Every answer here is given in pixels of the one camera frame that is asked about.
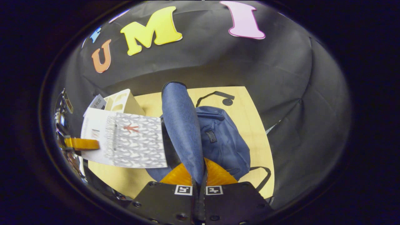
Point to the blue schoolbag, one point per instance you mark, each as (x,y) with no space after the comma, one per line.
(184,125)

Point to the white plastic bookshelf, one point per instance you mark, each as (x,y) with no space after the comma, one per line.
(137,107)

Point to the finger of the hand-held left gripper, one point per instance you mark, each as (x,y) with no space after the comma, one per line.
(82,143)

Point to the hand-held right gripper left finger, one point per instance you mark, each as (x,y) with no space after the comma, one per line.
(168,206)

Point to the black backdrop cloth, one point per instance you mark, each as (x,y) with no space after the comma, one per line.
(218,62)

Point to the grey patterned book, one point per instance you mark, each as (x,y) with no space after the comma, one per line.
(137,143)

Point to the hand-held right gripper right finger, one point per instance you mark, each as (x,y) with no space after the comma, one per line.
(231,206)

